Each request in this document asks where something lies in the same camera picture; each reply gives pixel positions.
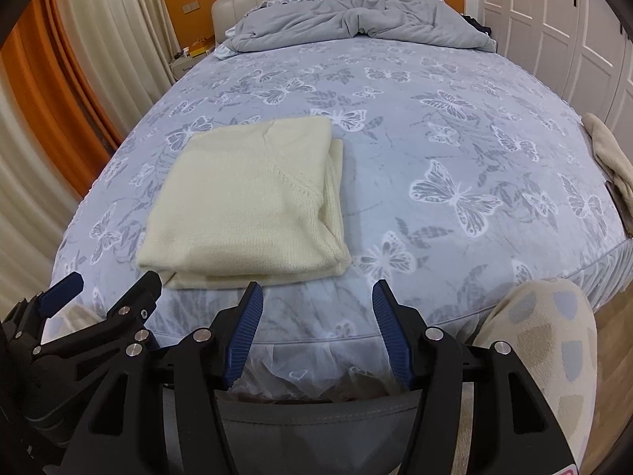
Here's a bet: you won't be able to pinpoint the cream knit sweater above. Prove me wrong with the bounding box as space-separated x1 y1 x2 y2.
136 117 351 289

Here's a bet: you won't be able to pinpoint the grey storage bag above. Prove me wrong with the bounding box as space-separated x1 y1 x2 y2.
217 391 421 474

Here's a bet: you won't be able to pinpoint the patterned pyjama knee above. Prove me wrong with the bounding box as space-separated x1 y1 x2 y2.
470 279 597 464

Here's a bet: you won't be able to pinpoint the bedside table with items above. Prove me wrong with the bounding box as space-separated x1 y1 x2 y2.
169 38 216 80

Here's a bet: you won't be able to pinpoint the cream and orange curtains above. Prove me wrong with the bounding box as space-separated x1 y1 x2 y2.
1 0 178 310

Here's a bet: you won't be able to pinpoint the beige garment at bed edge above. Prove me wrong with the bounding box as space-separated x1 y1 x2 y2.
582 113 633 237

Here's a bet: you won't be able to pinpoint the grey crumpled duvet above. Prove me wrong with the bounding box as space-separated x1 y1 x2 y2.
222 0 497 56

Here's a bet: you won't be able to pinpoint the white wardrobe doors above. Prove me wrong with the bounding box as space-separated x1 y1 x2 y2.
479 0 632 143

